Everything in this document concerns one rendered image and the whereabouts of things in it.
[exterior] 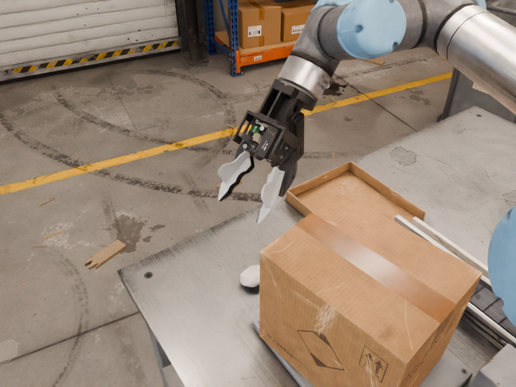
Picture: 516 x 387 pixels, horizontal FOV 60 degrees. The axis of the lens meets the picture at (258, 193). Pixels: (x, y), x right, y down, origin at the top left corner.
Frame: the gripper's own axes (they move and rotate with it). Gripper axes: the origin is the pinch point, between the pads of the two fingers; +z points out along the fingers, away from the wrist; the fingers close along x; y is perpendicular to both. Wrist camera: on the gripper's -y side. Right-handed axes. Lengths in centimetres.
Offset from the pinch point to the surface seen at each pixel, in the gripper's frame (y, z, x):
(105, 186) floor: -146, 47, -155
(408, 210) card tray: -69, -16, 15
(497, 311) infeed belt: -47, -3, 44
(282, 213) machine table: -56, 2, -13
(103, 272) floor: -111, 75, -101
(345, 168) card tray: -74, -19, -8
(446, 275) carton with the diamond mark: -16.5, -5.5, 31.7
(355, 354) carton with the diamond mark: -8.8, 12.5, 25.6
